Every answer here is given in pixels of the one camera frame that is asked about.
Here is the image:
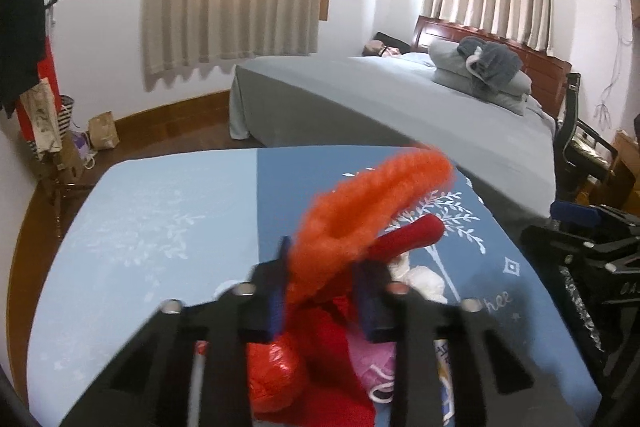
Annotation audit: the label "white medicine box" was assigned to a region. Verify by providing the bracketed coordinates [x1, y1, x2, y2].
[434, 339, 454, 426]

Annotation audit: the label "white tissue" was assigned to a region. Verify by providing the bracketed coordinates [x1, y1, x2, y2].
[388, 253, 447, 305]

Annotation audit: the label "pink drawstring pouch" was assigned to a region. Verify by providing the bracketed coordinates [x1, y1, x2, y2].
[347, 333, 396, 404]

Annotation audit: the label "red glove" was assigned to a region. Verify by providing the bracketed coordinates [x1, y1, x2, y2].
[273, 213, 445, 426]

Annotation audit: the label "orange foam net sleeve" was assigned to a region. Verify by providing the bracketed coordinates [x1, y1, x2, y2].
[286, 147, 454, 307]

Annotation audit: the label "red plastic bag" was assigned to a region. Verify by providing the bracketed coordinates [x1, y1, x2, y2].
[246, 334, 307, 413]

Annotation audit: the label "black lined trash bin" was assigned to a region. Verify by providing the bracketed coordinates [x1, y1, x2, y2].
[555, 265, 639, 426]

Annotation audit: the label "black metal chair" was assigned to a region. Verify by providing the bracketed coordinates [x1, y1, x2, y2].
[553, 72, 618, 200]

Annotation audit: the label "wooden cabinet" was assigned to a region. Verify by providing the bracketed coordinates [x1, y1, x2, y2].
[601, 130, 639, 216]

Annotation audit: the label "wooden headboard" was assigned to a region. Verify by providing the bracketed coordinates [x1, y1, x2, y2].
[411, 15, 572, 118]

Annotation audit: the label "blue tree-print tablecloth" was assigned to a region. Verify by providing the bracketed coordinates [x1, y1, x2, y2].
[27, 146, 601, 426]

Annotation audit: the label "dark grey blanket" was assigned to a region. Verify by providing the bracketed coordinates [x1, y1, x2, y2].
[457, 37, 523, 94]

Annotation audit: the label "folded grey duvet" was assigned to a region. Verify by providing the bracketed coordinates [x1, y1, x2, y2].
[428, 37, 532, 116]

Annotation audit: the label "bed with grey sheet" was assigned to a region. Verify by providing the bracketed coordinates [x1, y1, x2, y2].
[229, 56, 556, 233]

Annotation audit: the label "black bag beside bed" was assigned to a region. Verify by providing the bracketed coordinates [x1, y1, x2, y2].
[362, 31, 411, 56]

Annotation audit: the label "brown paper bag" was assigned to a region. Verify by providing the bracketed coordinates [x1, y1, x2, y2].
[88, 112, 119, 150]

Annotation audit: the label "striped basket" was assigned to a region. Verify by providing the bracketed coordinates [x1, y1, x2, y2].
[58, 94, 75, 138]

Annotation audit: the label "beige tote bag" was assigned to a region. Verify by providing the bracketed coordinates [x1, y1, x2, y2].
[20, 78, 62, 159]

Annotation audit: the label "red hanging bag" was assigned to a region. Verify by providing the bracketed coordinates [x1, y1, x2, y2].
[15, 37, 62, 153]

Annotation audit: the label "black hanging jacket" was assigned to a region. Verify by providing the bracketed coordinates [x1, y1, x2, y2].
[1, 0, 46, 118]

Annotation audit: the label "white wall cables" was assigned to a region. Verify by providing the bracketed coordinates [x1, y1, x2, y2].
[591, 0, 634, 128]

